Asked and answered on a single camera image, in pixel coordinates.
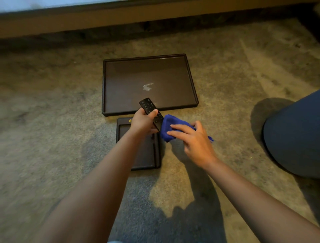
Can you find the person's right thumb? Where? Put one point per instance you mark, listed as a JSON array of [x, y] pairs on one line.
[[198, 124]]

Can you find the small dark brown tray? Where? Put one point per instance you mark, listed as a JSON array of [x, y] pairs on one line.
[[147, 152]]

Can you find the large dark brown tray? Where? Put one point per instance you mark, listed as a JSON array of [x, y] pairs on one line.
[[149, 83]]

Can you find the person's right forearm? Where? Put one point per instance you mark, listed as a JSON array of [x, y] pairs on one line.
[[260, 202]]

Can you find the wooden bed frame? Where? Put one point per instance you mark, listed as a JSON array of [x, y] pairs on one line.
[[125, 17]]

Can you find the person's right middle finger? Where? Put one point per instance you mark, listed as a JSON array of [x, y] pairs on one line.
[[175, 135]]

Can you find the person's left thumb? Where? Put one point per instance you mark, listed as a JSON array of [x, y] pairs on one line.
[[152, 114]]

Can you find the person's left forearm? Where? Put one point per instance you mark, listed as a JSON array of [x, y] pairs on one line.
[[95, 190]]

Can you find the blue microfiber cloth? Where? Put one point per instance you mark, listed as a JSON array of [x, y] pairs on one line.
[[172, 126]]

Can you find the person's leg in blue trousers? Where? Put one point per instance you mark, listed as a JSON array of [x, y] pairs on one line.
[[295, 137]]

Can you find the person's left hand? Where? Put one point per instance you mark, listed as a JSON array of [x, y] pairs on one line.
[[141, 122]]

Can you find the person's right hand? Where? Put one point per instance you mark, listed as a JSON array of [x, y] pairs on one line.
[[197, 145]]

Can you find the black remote control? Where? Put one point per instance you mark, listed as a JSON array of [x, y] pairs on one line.
[[151, 113]]

